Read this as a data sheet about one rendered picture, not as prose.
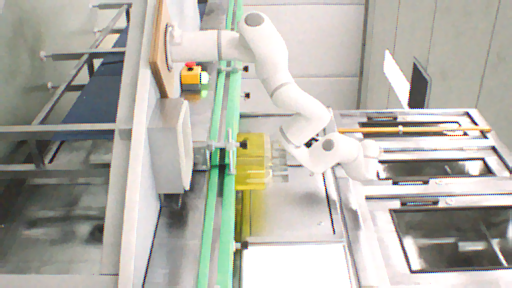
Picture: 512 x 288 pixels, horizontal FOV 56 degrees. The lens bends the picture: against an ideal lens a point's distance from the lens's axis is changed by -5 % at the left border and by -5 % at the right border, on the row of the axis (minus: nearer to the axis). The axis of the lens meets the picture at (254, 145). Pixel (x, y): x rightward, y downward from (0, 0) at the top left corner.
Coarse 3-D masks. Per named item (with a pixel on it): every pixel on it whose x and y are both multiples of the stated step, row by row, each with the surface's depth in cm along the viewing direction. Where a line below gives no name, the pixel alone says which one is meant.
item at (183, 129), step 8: (184, 104) 141; (184, 112) 138; (184, 120) 148; (176, 128) 133; (184, 128) 150; (184, 136) 151; (184, 144) 153; (192, 144) 153; (184, 152) 154; (192, 152) 154; (184, 160) 137; (192, 160) 155; (184, 168) 138; (192, 168) 152; (184, 176) 139; (184, 184) 141
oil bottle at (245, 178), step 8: (240, 168) 168; (248, 168) 168; (256, 168) 168; (264, 168) 168; (240, 176) 165; (248, 176) 164; (256, 176) 164; (264, 176) 164; (272, 176) 166; (240, 184) 166; (248, 184) 166; (256, 184) 166; (264, 184) 166
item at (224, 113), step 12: (240, 0) 302; (228, 12) 282; (240, 12) 281; (228, 24) 263; (228, 72) 210; (228, 84) 199; (216, 96) 190; (228, 96) 190; (216, 108) 182; (228, 108) 181; (216, 120) 174; (228, 120) 174; (216, 132) 167
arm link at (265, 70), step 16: (256, 16) 143; (240, 32) 144; (256, 32) 140; (272, 32) 140; (256, 48) 138; (272, 48) 138; (256, 64) 142; (272, 64) 138; (272, 80) 142; (288, 80) 142
